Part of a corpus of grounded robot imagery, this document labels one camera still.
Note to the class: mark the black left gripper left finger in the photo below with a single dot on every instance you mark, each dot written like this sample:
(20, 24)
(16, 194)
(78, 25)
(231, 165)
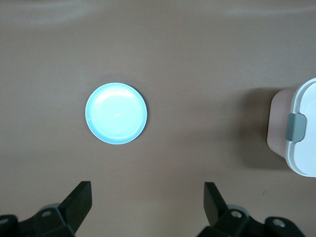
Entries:
(71, 207)

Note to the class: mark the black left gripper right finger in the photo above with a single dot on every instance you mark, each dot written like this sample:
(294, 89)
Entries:
(217, 212)

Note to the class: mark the white lidded storage box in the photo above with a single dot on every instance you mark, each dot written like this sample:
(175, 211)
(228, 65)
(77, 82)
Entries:
(306, 153)

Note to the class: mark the light blue round plate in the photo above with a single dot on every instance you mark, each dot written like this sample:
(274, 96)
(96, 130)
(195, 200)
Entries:
(116, 113)

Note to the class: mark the brown table cover mat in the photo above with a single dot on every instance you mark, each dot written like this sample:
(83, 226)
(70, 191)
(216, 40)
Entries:
(185, 49)

